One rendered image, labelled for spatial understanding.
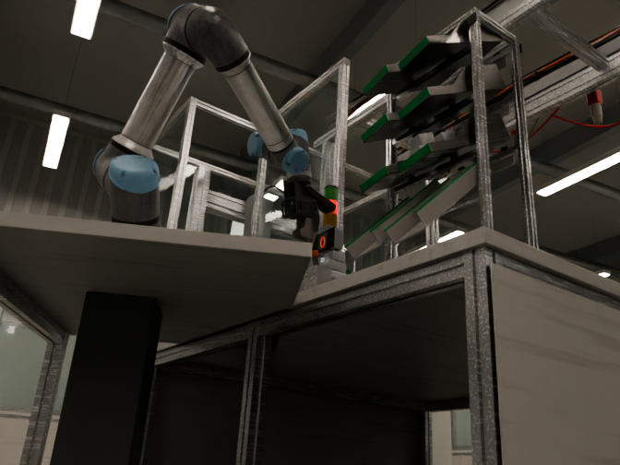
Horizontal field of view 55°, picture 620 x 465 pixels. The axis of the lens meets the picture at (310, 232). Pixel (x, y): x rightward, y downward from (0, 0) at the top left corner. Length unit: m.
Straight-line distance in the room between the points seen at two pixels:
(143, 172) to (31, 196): 8.79
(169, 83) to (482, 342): 1.01
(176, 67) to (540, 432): 1.16
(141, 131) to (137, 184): 0.19
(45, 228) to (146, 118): 0.55
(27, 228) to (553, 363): 0.93
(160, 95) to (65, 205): 8.68
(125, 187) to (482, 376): 0.90
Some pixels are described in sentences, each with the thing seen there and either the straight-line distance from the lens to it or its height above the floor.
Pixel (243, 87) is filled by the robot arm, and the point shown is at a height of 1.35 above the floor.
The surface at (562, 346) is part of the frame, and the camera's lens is 1.13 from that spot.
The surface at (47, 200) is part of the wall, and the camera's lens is 10.22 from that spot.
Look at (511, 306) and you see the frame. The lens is 1.03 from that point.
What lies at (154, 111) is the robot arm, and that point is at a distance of 1.59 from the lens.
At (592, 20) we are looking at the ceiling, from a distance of 8.08.
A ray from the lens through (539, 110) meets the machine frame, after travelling 2.85.
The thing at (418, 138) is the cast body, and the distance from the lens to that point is 1.50.
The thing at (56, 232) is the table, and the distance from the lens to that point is 1.14.
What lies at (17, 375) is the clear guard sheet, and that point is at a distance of 6.52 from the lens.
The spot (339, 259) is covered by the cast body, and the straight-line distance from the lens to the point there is 1.76.
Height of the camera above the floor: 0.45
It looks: 23 degrees up
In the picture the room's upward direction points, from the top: 4 degrees clockwise
